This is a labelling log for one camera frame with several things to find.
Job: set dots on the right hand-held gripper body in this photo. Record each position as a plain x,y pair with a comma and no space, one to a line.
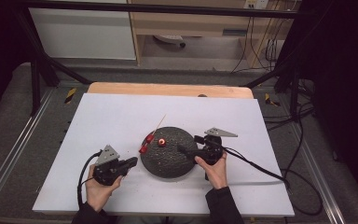
213,152

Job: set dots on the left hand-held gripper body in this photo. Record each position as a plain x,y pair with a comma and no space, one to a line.
105,172

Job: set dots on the red hawthorn piece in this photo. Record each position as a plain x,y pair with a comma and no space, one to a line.
161,142
150,138
143,149

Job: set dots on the round black plate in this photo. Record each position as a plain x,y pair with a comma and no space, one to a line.
167,161

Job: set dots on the person's right hand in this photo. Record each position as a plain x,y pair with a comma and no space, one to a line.
217,174

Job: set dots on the person's left hand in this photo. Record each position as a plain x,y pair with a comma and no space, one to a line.
99,194

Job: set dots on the white board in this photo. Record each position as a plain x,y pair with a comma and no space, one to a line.
121,115

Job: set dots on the wooden table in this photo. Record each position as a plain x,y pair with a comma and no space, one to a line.
167,89

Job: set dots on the yellow black tape strip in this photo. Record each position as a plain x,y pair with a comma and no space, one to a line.
270,100
70,95

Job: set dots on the black metal stand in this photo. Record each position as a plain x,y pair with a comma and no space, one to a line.
35,84
293,93

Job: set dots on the white power strip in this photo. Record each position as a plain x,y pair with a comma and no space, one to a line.
169,39

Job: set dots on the light wooden desk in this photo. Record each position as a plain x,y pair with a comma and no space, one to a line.
183,23

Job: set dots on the white cabinet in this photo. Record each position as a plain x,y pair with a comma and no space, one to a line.
84,34

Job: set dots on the aluminium rail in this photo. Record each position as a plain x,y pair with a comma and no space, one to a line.
318,174
15,146

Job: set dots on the black metal frame bar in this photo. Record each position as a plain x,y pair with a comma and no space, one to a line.
167,8

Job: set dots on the white wall socket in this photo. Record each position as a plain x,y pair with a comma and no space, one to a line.
256,3

